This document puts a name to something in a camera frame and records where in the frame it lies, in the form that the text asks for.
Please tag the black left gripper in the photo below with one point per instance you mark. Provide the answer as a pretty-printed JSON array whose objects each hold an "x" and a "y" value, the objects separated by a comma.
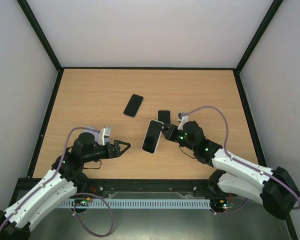
[{"x": 116, "y": 148}]

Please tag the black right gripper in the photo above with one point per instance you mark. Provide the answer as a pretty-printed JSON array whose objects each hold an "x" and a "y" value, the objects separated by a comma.
[{"x": 170, "y": 132}]

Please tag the beige phone case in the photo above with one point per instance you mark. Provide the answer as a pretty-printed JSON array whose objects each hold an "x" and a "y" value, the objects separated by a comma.
[{"x": 156, "y": 145}]

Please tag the pink phone case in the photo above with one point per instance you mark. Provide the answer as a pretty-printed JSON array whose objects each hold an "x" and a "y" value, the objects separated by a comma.
[{"x": 170, "y": 117}]

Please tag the lilac phone case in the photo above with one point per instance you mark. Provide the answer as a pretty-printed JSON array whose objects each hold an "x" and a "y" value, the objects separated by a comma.
[{"x": 92, "y": 130}]

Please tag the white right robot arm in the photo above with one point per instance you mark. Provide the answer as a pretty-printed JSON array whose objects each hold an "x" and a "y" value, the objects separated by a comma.
[{"x": 274, "y": 189}]

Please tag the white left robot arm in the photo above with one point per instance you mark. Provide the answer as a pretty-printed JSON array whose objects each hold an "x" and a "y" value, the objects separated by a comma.
[{"x": 64, "y": 180}]

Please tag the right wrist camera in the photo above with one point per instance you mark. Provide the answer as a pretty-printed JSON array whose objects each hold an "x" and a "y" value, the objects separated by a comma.
[{"x": 182, "y": 119}]

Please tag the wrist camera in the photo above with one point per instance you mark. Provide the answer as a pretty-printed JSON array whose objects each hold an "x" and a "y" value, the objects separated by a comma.
[
  {"x": 104, "y": 136},
  {"x": 182, "y": 119}
]

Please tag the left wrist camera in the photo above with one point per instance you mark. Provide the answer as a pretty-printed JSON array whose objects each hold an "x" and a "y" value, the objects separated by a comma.
[{"x": 104, "y": 136}]

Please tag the black front frame rail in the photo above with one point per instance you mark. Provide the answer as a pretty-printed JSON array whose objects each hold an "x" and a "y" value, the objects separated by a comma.
[{"x": 195, "y": 187}]

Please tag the white slotted cable duct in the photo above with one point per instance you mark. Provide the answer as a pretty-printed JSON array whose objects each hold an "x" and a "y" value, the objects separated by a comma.
[{"x": 138, "y": 204}]

